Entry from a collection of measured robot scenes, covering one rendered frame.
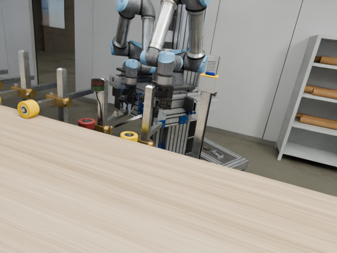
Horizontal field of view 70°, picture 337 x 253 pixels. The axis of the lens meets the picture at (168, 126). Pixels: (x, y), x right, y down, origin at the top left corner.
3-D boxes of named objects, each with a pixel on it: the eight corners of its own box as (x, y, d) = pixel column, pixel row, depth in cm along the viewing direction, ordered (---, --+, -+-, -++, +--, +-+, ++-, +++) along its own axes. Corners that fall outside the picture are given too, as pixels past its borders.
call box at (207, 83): (200, 90, 106) (203, 72, 103) (215, 93, 104) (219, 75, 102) (196, 92, 100) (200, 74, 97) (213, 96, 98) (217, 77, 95)
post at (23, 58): (30, 130, 147) (23, 49, 130) (34, 132, 146) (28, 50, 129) (25, 132, 144) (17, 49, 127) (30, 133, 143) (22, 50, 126)
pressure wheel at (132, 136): (117, 152, 115) (118, 130, 111) (132, 150, 119) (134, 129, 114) (122, 160, 108) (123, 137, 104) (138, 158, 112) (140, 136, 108)
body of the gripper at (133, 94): (137, 101, 162) (139, 84, 157) (132, 104, 154) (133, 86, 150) (127, 99, 164) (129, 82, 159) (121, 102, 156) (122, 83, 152)
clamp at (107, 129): (90, 128, 132) (90, 119, 130) (112, 134, 128) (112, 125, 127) (83, 131, 127) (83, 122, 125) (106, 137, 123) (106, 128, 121)
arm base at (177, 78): (174, 81, 177) (176, 67, 173) (188, 85, 166) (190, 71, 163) (158, 81, 167) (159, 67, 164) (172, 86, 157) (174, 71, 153)
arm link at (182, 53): (170, 67, 170) (173, 47, 166) (188, 70, 166) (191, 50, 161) (163, 68, 160) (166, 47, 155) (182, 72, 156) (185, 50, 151)
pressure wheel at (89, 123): (85, 136, 127) (85, 115, 123) (98, 139, 125) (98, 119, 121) (74, 141, 120) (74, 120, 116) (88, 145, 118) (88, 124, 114)
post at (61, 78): (64, 148, 142) (61, 67, 125) (68, 150, 141) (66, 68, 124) (59, 151, 139) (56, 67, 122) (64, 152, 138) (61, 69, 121)
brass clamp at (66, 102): (53, 101, 135) (53, 92, 134) (73, 106, 132) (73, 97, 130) (45, 103, 130) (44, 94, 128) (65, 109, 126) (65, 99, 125)
